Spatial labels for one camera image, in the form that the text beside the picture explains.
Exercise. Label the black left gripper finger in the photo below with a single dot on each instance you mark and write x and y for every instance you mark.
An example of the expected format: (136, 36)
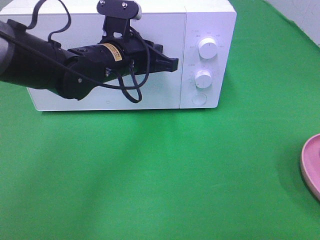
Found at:
(164, 65)
(155, 50)

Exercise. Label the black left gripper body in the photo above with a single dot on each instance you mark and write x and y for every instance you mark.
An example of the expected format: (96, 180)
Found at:
(125, 44)

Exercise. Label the white microwave door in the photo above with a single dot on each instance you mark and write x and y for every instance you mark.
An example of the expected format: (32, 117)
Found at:
(162, 90)

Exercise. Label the white microwave knob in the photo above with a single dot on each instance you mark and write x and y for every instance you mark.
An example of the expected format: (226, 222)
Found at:
(203, 79)
(207, 48)

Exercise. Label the round white door release button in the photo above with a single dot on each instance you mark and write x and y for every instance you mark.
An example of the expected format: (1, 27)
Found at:
(199, 99)

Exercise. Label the pink round plate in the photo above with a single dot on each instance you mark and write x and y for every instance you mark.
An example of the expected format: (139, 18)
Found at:
(310, 164)

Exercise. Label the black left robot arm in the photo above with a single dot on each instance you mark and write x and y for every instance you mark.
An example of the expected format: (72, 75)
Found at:
(29, 61)

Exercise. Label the white microwave oven body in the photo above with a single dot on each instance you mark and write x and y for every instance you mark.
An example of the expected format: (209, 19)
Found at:
(203, 18)

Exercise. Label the green table cloth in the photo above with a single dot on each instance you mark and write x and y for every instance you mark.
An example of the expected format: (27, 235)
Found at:
(229, 173)

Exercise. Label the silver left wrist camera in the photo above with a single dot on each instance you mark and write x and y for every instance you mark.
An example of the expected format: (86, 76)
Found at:
(121, 9)

